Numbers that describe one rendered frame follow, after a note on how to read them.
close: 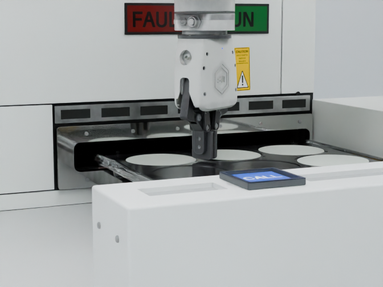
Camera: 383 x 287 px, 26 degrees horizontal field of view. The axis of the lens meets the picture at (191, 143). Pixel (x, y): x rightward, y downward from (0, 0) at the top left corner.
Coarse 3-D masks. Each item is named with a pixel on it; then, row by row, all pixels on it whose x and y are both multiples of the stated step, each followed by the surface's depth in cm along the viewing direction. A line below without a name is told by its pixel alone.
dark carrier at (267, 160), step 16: (272, 144) 133; (288, 144) 133; (304, 144) 133; (208, 160) 119; (224, 160) 119; (240, 160) 119; (256, 160) 119; (272, 160) 119; (288, 160) 119; (160, 176) 107; (176, 176) 107; (192, 176) 107
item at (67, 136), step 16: (64, 128) 123; (80, 128) 124; (96, 128) 125; (112, 128) 126; (128, 128) 127; (144, 128) 128; (160, 128) 129; (176, 128) 130; (224, 128) 133; (240, 128) 135; (256, 128) 136; (272, 128) 137; (288, 128) 138; (304, 128) 140; (64, 144) 123; (64, 160) 123; (64, 176) 124; (80, 176) 125; (96, 176) 126; (112, 176) 127
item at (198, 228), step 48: (96, 192) 70; (144, 192) 70; (192, 192) 68; (240, 192) 68; (288, 192) 68; (336, 192) 70; (96, 240) 70; (144, 240) 63; (192, 240) 65; (240, 240) 67; (288, 240) 69; (336, 240) 70
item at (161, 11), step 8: (128, 8) 125; (136, 8) 126; (144, 8) 126; (152, 8) 127; (160, 8) 127; (168, 8) 128; (128, 16) 125; (136, 16) 126; (144, 16) 126; (152, 16) 127; (160, 16) 127; (168, 16) 128; (128, 24) 126; (136, 24) 126; (144, 24) 127; (152, 24) 127; (160, 24) 128; (168, 24) 128
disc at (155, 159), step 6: (138, 156) 122; (144, 156) 122; (150, 156) 122; (156, 156) 122; (162, 156) 122; (168, 156) 122; (174, 156) 122; (180, 156) 122; (186, 156) 122; (132, 162) 117; (138, 162) 117; (144, 162) 117; (150, 162) 117; (156, 162) 117; (162, 162) 117; (168, 162) 117; (174, 162) 117; (180, 162) 117; (186, 162) 117
